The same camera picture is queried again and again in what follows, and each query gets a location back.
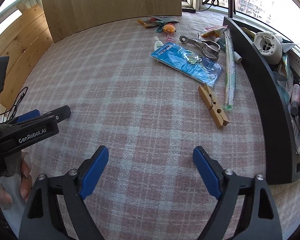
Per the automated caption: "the plaid cloth desktop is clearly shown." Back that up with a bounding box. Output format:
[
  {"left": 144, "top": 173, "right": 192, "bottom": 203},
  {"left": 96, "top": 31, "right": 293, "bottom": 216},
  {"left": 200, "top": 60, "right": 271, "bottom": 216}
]
[{"left": 0, "top": 11, "right": 300, "bottom": 240}]

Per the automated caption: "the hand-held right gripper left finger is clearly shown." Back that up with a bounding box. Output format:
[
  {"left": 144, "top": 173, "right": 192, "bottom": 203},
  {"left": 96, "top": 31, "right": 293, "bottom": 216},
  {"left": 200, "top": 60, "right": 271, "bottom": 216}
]
[{"left": 18, "top": 145, "right": 110, "bottom": 240}]

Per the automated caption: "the wood plank panel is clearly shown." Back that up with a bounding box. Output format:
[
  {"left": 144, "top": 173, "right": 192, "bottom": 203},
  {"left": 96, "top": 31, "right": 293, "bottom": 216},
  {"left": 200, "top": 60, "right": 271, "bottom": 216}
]
[{"left": 0, "top": 4, "right": 53, "bottom": 110}]

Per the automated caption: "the yellow orange packet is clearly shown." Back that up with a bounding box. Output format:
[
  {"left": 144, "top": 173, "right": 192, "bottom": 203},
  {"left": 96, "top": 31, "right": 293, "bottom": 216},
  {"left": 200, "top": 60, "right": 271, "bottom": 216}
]
[{"left": 202, "top": 26, "right": 227, "bottom": 38}]

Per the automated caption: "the toothbrush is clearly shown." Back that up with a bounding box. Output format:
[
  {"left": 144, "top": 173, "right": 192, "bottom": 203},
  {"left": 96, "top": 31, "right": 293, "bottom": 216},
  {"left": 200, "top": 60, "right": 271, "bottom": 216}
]
[{"left": 224, "top": 29, "right": 237, "bottom": 110}]

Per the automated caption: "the wooden clothespin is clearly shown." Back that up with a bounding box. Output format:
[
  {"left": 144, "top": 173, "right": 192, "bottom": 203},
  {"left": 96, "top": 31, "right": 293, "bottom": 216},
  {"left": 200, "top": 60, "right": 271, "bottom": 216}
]
[{"left": 198, "top": 84, "right": 229, "bottom": 129}]

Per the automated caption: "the striped snack packet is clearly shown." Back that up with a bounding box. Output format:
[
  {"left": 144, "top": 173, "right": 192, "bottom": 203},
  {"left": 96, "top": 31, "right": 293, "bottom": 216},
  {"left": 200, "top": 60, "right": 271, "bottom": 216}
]
[{"left": 137, "top": 17, "right": 161, "bottom": 28}]

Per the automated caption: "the orange duck keychain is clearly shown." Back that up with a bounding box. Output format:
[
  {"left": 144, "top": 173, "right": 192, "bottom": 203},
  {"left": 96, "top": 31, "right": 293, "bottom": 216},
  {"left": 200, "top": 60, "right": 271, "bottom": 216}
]
[{"left": 164, "top": 24, "right": 177, "bottom": 42}]

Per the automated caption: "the green white lip balm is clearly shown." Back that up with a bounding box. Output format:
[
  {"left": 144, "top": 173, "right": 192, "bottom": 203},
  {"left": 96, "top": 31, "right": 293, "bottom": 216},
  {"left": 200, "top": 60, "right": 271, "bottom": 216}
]
[{"left": 215, "top": 37, "right": 227, "bottom": 53}]

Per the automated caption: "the thin black cable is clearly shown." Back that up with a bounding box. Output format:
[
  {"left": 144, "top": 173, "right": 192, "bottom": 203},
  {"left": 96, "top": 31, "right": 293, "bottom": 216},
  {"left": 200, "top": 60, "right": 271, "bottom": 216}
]
[{"left": 0, "top": 86, "right": 29, "bottom": 124}]

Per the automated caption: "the dark grey card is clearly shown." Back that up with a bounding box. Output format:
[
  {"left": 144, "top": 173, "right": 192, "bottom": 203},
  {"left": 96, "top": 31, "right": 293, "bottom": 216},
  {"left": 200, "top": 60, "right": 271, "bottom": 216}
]
[{"left": 150, "top": 16, "right": 180, "bottom": 23}]

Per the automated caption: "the blue face mask packet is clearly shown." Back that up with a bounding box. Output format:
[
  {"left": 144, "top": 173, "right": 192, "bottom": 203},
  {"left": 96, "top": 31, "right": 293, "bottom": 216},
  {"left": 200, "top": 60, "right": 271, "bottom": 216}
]
[{"left": 150, "top": 42, "right": 224, "bottom": 88}]

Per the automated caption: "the small white tube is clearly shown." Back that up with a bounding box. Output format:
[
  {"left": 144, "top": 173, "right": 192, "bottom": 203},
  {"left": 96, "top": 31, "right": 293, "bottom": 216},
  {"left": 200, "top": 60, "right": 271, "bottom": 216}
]
[{"left": 153, "top": 36, "right": 165, "bottom": 52}]

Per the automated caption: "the light wooden board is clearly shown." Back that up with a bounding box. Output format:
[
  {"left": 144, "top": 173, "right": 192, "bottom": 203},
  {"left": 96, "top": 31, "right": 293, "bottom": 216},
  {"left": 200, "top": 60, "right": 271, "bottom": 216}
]
[{"left": 40, "top": 0, "right": 182, "bottom": 43}]

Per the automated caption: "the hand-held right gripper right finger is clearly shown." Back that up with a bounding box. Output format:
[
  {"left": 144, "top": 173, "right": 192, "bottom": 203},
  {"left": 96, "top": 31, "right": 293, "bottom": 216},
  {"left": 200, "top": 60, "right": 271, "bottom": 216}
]
[{"left": 192, "top": 145, "right": 283, "bottom": 240}]

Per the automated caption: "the person's left hand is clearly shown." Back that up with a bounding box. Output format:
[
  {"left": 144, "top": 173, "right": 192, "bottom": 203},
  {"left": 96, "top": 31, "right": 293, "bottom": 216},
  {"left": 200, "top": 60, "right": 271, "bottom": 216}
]
[{"left": 0, "top": 151, "right": 33, "bottom": 210}]

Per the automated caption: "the white round device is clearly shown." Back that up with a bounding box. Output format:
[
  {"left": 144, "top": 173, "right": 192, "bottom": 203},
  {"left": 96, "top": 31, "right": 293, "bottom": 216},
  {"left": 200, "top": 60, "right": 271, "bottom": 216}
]
[{"left": 253, "top": 31, "right": 283, "bottom": 64}]

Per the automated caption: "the black tray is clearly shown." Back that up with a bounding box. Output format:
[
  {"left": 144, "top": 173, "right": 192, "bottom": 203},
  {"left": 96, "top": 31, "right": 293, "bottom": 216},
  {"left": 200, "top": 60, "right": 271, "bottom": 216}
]
[{"left": 222, "top": 16, "right": 300, "bottom": 185}]

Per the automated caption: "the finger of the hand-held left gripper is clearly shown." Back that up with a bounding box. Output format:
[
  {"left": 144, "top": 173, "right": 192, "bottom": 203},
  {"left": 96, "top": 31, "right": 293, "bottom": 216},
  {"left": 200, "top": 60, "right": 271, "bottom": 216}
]
[
  {"left": 40, "top": 105, "right": 71, "bottom": 125},
  {"left": 5, "top": 109, "right": 41, "bottom": 127}
]

